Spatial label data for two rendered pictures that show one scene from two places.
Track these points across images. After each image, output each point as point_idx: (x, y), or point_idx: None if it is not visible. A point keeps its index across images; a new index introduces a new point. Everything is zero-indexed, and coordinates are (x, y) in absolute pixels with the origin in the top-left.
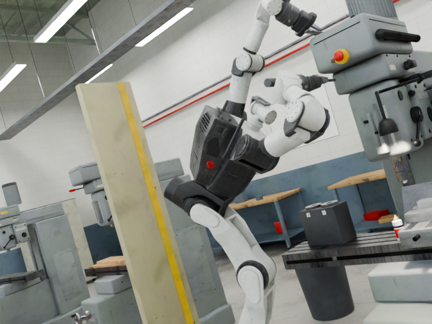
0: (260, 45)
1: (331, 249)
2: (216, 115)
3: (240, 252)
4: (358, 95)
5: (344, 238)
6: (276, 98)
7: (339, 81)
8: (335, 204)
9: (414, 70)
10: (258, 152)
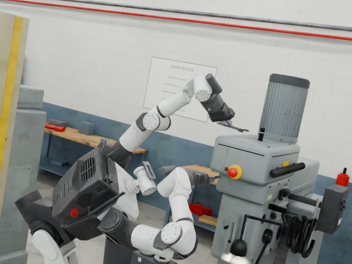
0: (173, 113)
1: None
2: (102, 170)
3: None
4: (231, 200)
5: None
6: (162, 189)
7: (222, 181)
8: (167, 263)
9: None
10: (123, 234)
